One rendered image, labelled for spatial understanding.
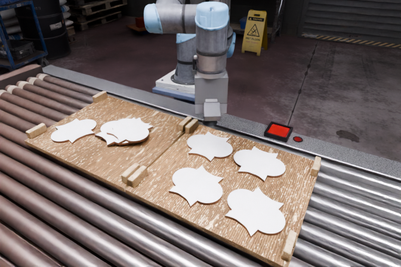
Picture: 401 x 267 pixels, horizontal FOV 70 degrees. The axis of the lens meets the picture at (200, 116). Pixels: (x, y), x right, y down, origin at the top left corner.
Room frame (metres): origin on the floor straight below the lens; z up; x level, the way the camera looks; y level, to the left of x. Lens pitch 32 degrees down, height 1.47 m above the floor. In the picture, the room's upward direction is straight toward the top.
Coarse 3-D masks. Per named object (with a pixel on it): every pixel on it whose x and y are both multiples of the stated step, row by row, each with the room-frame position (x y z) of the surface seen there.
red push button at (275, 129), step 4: (272, 128) 0.79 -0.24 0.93; (276, 128) 0.79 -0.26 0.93; (280, 128) 0.79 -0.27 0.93; (284, 128) 0.79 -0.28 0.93; (288, 128) 0.79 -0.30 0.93; (272, 132) 0.77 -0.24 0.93; (276, 132) 0.77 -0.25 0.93; (280, 132) 0.77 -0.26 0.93; (284, 132) 0.77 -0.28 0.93; (284, 136) 0.74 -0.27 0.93
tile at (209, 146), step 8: (192, 136) 0.72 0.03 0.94; (200, 136) 0.72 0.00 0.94; (208, 136) 0.72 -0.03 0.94; (216, 136) 0.72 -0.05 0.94; (192, 144) 0.68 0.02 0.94; (200, 144) 0.68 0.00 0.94; (208, 144) 0.68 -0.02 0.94; (216, 144) 0.68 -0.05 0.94; (224, 144) 0.68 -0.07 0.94; (192, 152) 0.64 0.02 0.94; (200, 152) 0.64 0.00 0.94; (208, 152) 0.64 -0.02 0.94; (216, 152) 0.64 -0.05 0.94; (224, 152) 0.64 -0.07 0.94; (208, 160) 0.62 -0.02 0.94
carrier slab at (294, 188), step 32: (160, 160) 0.62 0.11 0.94; (192, 160) 0.62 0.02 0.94; (224, 160) 0.62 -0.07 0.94; (288, 160) 0.62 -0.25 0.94; (128, 192) 0.50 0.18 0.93; (160, 192) 0.50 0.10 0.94; (224, 192) 0.50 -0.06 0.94; (288, 192) 0.50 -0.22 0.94; (192, 224) 0.41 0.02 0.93; (224, 224) 0.40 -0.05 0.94; (288, 224) 0.40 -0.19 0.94; (256, 256) 0.34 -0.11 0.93
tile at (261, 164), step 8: (240, 152) 0.64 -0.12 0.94; (248, 152) 0.64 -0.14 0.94; (256, 152) 0.64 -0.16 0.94; (264, 152) 0.64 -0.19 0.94; (240, 160) 0.61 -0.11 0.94; (248, 160) 0.61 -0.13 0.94; (256, 160) 0.61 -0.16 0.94; (264, 160) 0.61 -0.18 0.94; (272, 160) 0.61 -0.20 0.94; (240, 168) 0.58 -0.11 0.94; (248, 168) 0.58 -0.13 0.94; (256, 168) 0.58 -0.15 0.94; (264, 168) 0.58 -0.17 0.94; (272, 168) 0.58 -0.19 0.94; (280, 168) 0.58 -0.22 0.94; (256, 176) 0.55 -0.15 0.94; (264, 176) 0.54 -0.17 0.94; (272, 176) 0.55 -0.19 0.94
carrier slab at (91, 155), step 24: (72, 120) 0.83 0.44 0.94; (96, 120) 0.83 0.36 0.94; (144, 120) 0.83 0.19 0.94; (168, 120) 0.83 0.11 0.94; (48, 144) 0.69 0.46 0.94; (72, 144) 0.69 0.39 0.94; (96, 144) 0.69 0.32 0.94; (144, 144) 0.69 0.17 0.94; (168, 144) 0.69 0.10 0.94; (96, 168) 0.59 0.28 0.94; (120, 168) 0.59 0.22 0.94
